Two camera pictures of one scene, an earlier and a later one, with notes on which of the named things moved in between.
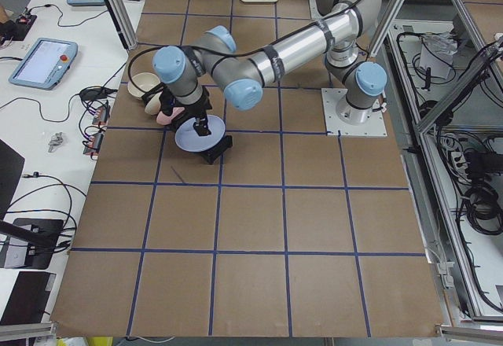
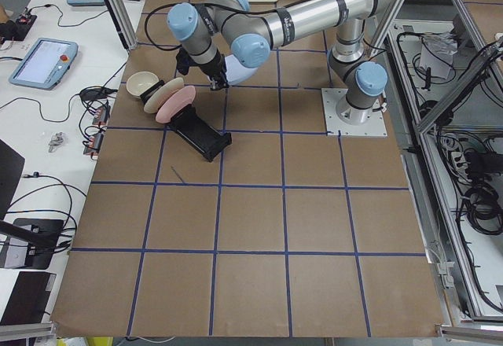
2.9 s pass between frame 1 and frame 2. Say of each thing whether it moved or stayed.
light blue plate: moved
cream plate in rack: stayed
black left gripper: moved
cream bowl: stayed
